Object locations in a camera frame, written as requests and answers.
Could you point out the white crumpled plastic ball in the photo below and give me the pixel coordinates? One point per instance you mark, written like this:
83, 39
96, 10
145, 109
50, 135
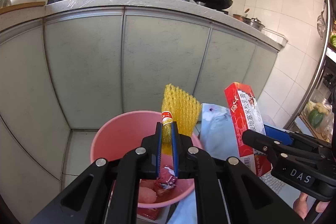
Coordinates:
147, 195

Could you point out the light blue floral cloth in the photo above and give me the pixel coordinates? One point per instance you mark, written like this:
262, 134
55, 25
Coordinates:
217, 136

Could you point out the yellow foam fruit net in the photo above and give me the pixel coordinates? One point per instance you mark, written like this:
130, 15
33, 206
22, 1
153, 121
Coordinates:
180, 107

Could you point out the colourful wrapper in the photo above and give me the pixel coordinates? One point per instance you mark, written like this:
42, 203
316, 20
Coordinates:
166, 181

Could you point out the grey kitchen cabinet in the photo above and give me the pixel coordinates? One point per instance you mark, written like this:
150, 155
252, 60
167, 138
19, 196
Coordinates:
74, 64

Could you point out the person right hand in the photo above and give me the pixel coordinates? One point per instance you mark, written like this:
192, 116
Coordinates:
301, 208

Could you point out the green pepper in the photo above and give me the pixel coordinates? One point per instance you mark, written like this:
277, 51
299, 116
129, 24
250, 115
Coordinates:
315, 118

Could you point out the steel pot with lid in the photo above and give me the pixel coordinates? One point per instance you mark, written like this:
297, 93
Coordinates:
253, 22

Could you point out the ginger root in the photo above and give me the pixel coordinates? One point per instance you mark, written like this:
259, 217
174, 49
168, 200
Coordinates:
321, 108

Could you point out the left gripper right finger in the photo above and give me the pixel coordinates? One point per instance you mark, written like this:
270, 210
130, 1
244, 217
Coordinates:
174, 146

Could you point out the metal storage shelf rack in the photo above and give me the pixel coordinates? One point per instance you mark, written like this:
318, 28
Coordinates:
322, 85

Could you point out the pink plastic trash bucket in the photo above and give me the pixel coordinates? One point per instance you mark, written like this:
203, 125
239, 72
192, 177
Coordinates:
124, 133

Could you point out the red white toothpaste box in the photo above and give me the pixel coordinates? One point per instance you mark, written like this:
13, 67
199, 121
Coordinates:
246, 115

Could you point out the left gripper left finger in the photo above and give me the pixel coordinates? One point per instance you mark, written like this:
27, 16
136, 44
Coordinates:
158, 149

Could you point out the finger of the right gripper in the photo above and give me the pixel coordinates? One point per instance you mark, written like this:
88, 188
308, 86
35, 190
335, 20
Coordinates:
278, 134
273, 148

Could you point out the silver mesh scouring cloth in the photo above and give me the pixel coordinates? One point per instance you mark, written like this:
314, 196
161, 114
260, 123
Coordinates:
273, 183

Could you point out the small red white box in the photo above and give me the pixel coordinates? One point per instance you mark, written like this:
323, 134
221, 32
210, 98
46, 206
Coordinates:
149, 213

